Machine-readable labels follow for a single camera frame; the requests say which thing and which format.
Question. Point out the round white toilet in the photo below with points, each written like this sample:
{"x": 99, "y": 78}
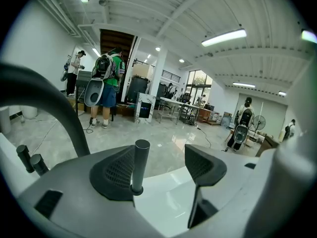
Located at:
{"x": 29, "y": 111}

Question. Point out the black standing fan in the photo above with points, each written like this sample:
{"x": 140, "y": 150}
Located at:
{"x": 259, "y": 122}

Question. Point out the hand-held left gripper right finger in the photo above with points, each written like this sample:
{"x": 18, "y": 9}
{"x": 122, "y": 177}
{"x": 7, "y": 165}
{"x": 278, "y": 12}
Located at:
{"x": 205, "y": 170}

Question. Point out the black tank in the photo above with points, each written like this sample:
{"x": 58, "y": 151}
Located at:
{"x": 138, "y": 88}

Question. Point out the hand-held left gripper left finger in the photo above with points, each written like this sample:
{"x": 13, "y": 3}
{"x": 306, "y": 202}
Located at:
{"x": 74, "y": 182}

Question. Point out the grey metal cabinet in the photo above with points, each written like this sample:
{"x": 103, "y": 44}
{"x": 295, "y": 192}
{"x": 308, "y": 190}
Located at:
{"x": 83, "y": 77}

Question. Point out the black bag white pattern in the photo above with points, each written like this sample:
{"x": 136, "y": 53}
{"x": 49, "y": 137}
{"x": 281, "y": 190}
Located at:
{"x": 191, "y": 120}

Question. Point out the metal table with white sink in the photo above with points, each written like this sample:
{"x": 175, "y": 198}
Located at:
{"x": 173, "y": 101}

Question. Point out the white bathtub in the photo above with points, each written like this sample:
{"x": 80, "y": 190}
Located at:
{"x": 161, "y": 207}

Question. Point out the white grey hanging pod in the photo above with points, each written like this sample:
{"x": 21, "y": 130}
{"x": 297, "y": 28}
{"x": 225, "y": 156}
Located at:
{"x": 93, "y": 93}
{"x": 240, "y": 134}

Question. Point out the brown wooden staircase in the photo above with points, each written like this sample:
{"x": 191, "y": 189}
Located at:
{"x": 114, "y": 41}

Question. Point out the marble pattern cabinet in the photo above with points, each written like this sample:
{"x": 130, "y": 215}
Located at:
{"x": 146, "y": 97}

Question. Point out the white ceramic toilet part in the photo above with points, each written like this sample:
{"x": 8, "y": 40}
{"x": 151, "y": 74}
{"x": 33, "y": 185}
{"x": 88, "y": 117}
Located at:
{"x": 5, "y": 120}

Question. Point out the black round faucet knob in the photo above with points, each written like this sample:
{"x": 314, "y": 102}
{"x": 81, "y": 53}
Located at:
{"x": 24, "y": 157}
{"x": 38, "y": 163}

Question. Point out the brown wooden desk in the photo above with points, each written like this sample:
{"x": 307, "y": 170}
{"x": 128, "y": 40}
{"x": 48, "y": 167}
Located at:
{"x": 204, "y": 114}

